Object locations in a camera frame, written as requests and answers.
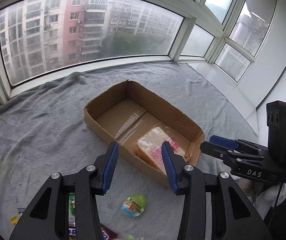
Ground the bread loaf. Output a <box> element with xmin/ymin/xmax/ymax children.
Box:
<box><xmin>134</xmin><ymin>124</ymin><xmax>192</xmax><ymax>175</ymax></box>

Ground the small green jelly cup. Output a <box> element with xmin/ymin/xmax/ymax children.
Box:
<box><xmin>122</xmin><ymin>194</ymin><xmax>146</xmax><ymax>217</ymax></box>

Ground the clear packet green candy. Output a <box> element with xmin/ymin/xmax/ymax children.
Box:
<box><xmin>126</xmin><ymin>235</ymin><xmax>144</xmax><ymax>240</ymax></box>

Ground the yellow candy wrapper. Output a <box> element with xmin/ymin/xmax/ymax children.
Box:
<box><xmin>10</xmin><ymin>216</ymin><xmax>19</xmax><ymax>225</ymax></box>

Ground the Snickers bar chinese label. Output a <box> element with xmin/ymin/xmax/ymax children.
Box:
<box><xmin>69</xmin><ymin>224</ymin><xmax>118</xmax><ymax>239</ymax></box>

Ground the black small snack packet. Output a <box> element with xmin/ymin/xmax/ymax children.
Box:
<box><xmin>17</xmin><ymin>208</ymin><xmax>25</xmax><ymax>216</ymax></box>

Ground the white gloved right hand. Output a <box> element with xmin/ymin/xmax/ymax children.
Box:
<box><xmin>232</xmin><ymin>176</ymin><xmax>286</xmax><ymax>220</ymax></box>

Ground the brown cardboard box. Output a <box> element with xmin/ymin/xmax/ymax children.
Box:
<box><xmin>84</xmin><ymin>80</ymin><xmax>204</xmax><ymax>187</ymax></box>

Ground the grey blanket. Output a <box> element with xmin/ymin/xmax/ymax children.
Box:
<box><xmin>0</xmin><ymin>63</ymin><xmax>258</xmax><ymax>239</ymax></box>

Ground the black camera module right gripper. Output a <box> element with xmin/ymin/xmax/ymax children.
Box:
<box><xmin>266</xmin><ymin>100</ymin><xmax>286</xmax><ymax>168</ymax></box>

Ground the white window frame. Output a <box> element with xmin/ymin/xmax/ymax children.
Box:
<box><xmin>0</xmin><ymin>0</ymin><xmax>280</xmax><ymax>104</ymax></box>

